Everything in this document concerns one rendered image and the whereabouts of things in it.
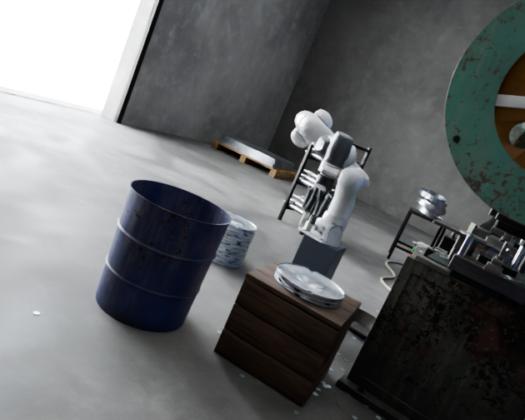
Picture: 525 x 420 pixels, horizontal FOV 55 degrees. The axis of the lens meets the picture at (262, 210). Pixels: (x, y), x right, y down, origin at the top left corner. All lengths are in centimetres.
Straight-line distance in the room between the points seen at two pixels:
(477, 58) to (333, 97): 784
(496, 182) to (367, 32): 811
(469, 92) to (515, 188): 36
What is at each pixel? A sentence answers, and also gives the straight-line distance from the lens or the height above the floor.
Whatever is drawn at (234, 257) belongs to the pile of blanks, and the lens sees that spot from 294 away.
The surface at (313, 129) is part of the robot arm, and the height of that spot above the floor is 93.
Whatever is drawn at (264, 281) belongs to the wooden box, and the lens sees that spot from 190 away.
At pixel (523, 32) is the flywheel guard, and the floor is 149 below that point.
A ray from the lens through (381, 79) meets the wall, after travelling 950.
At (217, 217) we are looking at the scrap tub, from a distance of 213.
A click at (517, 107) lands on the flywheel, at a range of 191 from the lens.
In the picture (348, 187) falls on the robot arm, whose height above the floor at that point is 75.
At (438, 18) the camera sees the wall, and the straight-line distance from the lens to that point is 959.
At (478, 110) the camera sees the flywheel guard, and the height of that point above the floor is 121.
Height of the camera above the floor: 96
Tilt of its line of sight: 11 degrees down
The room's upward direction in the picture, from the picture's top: 23 degrees clockwise
